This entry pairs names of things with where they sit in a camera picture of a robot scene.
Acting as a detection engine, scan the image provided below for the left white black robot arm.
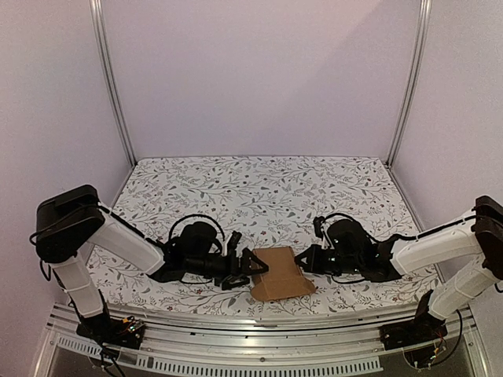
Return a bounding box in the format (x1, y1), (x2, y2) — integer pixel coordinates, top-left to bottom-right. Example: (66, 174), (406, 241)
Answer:
(29, 185), (269, 341)

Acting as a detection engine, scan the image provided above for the brown cardboard box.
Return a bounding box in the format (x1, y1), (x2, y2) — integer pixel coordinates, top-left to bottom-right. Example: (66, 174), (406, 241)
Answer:
(251, 247), (316, 302)

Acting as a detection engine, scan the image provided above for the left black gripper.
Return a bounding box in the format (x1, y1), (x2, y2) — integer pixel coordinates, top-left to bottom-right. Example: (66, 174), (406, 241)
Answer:
(185, 248), (268, 291)

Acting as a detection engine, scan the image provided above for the right aluminium frame post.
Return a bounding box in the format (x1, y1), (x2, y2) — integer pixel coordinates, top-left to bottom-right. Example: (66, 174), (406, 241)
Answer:
(385, 0), (432, 170)

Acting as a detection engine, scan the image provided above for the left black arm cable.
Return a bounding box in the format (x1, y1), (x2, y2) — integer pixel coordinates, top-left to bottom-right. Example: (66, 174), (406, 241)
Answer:
(168, 213), (226, 244)

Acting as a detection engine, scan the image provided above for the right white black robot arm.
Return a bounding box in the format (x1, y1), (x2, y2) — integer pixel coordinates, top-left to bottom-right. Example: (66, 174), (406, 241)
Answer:
(295, 196), (502, 342)

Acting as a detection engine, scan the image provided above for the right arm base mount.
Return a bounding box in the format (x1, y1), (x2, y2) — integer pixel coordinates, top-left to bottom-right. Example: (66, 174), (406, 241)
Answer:
(379, 316), (447, 369)

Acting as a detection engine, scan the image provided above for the left aluminium frame post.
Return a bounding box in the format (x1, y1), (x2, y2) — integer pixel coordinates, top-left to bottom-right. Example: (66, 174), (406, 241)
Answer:
(90, 0), (138, 168)

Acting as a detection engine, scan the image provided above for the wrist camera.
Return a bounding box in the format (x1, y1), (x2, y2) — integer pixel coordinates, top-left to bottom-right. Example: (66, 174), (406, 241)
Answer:
(222, 231), (242, 256)
(313, 216), (329, 249)

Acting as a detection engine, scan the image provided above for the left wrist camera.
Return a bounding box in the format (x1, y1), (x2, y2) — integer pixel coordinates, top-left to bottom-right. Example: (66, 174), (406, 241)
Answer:
(222, 231), (242, 256)

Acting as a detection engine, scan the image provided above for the aluminium front rail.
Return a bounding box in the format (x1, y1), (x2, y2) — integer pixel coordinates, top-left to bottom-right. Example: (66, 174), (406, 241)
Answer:
(33, 304), (488, 377)

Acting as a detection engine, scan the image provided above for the aluminium frame post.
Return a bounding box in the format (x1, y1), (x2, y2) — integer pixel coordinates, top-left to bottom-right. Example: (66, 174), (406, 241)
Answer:
(385, 0), (432, 170)
(90, 0), (138, 168)

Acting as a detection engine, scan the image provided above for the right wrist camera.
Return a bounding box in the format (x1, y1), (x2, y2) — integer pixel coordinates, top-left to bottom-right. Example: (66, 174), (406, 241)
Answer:
(313, 216), (329, 249)

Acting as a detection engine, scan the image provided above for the floral patterned table mat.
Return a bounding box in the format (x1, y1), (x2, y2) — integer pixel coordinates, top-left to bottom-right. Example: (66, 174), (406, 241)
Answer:
(87, 156), (440, 318)

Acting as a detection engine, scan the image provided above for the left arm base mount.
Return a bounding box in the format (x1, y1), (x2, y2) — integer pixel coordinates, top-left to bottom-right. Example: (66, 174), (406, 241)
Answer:
(76, 313), (145, 350)

